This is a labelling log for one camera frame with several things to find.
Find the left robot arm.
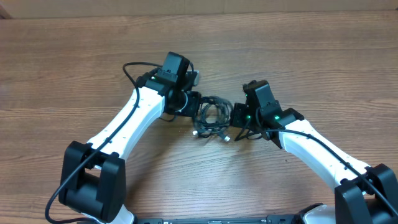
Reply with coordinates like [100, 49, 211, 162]
[55, 52, 200, 223]

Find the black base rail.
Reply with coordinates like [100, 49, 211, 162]
[133, 214, 304, 224]

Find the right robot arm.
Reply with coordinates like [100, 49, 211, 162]
[230, 80, 397, 224]

